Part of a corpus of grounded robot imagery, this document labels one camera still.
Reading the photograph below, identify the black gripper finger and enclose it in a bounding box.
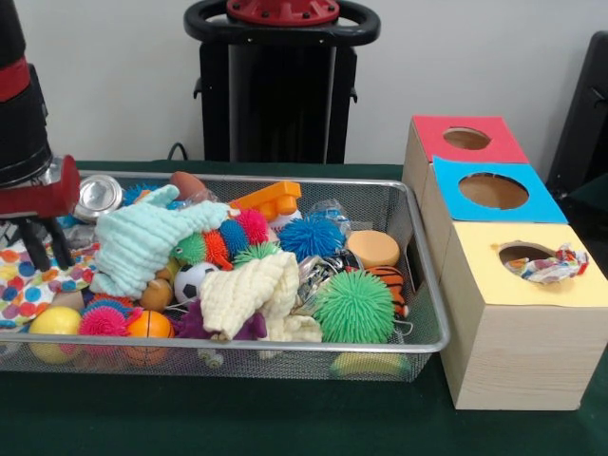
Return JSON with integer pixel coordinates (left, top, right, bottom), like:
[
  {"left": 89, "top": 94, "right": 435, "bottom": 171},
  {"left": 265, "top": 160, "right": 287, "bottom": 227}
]
[
  {"left": 19, "top": 218, "right": 52, "bottom": 274},
  {"left": 47, "top": 217, "right": 74, "bottom": 269}
]

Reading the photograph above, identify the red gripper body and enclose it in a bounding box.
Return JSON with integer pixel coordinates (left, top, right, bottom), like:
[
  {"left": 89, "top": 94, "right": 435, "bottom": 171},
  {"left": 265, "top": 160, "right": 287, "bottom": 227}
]
[{"left": 0, "top": 156, "right": 82, "bottom": 220}]

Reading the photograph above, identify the polka-dot cloth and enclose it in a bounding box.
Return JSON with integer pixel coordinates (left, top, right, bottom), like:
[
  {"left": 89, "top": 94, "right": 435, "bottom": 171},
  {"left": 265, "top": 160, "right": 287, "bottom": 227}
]
[{"left": 0, "top": 237, "right": 99, "bottom": 331}]

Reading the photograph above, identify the white patterned cloth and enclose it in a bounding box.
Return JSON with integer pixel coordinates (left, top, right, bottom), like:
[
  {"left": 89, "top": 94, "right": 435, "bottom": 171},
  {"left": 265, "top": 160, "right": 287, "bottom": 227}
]
[{"left": 501, "top": 243, "right": 590, "bottom": 285}]

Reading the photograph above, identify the clear mesh bin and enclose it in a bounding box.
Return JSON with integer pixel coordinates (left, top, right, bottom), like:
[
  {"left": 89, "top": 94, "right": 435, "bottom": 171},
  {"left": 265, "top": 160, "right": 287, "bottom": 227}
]
[{"left": 0, "top": 169, "right": 452, "bottom": 383}]

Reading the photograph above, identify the wooden box with three holes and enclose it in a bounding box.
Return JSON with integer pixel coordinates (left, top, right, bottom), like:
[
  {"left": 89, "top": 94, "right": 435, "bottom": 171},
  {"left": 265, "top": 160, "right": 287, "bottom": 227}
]
[{"left": 402, "top": 115, "right": 608, "bottom": 411}]

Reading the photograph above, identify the silver drink can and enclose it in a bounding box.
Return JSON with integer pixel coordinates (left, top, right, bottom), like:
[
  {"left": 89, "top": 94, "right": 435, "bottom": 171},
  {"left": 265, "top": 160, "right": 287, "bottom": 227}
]
[{"left": 74, "top": 175, "right": 124, "bottom": 225}]

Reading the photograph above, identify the mint green cloth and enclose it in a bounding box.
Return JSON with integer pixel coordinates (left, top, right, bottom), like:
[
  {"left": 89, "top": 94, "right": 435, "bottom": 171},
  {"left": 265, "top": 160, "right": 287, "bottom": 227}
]
[{"left": 90, "top": 185, "right": 232, "bottom": 299}]

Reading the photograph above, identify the pink spiky ball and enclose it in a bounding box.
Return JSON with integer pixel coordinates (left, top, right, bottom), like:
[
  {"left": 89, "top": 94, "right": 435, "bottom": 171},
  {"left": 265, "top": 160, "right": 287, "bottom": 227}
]
[{"left": 78, "top": 299, "right": 131, "bottom": 339}]

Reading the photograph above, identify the small orange basketball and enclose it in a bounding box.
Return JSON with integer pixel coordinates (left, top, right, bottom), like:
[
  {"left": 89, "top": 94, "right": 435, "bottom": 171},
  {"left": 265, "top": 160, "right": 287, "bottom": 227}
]
[{"left": 125, "top": 310, "right": 175, "bottom": 368}]

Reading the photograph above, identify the small soccer ball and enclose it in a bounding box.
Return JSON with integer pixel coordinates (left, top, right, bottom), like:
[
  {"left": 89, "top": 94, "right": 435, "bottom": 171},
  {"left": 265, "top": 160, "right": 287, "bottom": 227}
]
[{"left": 172, "top": 261, "right": 219, "bottom": 305}]

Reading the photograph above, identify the cream yellow cloth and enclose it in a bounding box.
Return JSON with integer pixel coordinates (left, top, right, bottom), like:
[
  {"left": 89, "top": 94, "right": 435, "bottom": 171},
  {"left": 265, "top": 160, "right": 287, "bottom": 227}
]
[{"left": 199, "top": 252, "right": 324, "bottom": 343}]

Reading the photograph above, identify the orange plastic toy brick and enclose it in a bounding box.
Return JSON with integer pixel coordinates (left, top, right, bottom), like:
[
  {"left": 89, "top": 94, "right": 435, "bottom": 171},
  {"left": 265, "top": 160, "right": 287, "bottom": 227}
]
[{"left": 231, "top": 180, "right": 303, "bottom": 223}]

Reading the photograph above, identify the dark green tablecloth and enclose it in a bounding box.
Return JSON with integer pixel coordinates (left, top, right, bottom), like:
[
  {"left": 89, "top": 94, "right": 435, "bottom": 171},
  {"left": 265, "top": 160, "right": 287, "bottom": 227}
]
[{"left": 0, "top": 160, "right": 608, "bottom": 456}]

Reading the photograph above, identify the blue spiky ball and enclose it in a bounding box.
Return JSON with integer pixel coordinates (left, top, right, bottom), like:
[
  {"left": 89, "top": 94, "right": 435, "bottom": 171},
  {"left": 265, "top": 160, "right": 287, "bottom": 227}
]
[{"left": 277, "top": 216, "right": 346, "bottom": 263}]

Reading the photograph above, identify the green spiky ball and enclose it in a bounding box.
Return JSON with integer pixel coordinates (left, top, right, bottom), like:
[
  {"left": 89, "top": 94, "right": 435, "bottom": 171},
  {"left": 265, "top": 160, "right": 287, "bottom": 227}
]
[{"left": 313, "top": 270, "right": 396, "bottom": 345}]

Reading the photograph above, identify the tan round wooden block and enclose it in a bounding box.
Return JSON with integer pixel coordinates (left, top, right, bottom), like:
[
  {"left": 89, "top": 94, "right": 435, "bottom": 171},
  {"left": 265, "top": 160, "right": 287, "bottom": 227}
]
[{"left": 347, "top": 230, "right": 402, "bottom": 270}]

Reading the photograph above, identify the black upright panel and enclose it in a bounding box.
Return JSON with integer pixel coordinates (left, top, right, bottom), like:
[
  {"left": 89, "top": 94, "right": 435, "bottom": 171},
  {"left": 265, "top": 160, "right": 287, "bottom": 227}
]
[{"left": 546, "top": 31, "right": 608, "bottom": 205}]

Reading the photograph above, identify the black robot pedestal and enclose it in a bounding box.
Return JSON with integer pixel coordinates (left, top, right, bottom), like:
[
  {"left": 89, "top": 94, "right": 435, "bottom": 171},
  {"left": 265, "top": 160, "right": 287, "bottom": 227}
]
[{"left": 184, "top": 0, "right": 382, "bottom": 162}]

